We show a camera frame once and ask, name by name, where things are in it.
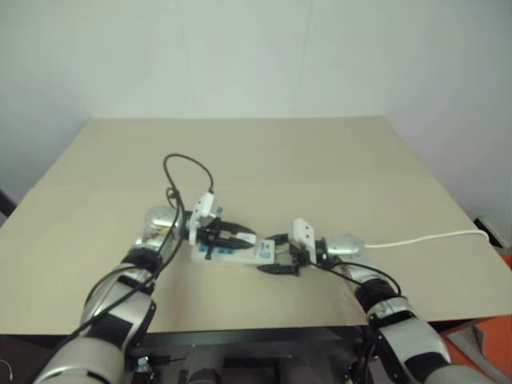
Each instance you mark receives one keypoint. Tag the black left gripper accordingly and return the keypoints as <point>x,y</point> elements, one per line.
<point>210,234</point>

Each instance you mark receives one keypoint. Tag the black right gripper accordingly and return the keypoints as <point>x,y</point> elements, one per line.
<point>299,256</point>

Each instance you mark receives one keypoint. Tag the white charger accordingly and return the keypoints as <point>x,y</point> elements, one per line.
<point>246,238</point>

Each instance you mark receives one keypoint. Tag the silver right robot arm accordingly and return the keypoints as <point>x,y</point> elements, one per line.
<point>408,332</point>

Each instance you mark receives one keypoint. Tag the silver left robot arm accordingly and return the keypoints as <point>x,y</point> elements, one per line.
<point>120,320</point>

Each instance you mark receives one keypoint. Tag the white power strip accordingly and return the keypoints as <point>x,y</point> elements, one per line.
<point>240,258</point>

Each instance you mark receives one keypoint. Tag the dark rounded shape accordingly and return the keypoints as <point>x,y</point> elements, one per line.
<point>203,377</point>

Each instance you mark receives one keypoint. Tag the grey cloth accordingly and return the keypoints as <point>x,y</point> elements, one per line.
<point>480,348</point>

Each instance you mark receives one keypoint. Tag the orange object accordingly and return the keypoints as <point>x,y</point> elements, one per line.
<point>494,320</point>

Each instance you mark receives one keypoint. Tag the dark object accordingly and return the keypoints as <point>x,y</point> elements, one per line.
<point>6,204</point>

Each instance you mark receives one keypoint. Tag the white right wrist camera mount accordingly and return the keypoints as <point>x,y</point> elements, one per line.
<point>302,233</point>

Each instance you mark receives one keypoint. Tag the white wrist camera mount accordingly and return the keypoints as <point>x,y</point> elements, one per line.
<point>302,233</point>
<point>204,208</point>

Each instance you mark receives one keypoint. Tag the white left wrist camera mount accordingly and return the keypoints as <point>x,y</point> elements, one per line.
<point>204,208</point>

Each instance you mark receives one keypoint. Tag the black table frame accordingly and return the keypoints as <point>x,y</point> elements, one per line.
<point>240,340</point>

